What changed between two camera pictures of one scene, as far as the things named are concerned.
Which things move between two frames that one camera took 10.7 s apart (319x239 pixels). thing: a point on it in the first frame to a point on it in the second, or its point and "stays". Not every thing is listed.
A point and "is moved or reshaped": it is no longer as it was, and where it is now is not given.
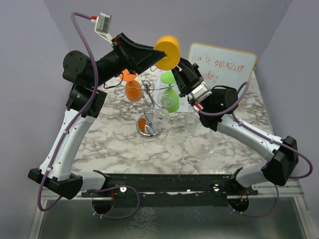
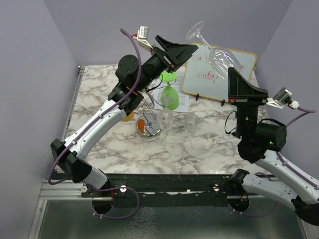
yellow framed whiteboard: (221, 66) stays
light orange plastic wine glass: (170, 45) is moved or reshaped
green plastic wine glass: (170, 99) stays
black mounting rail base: (169, 190) stays
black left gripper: (138, 57) to (175, 55)
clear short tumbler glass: (191, 122) stays
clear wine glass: (214, 138) to (221, 59)
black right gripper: (192, 78) to (241, 93)
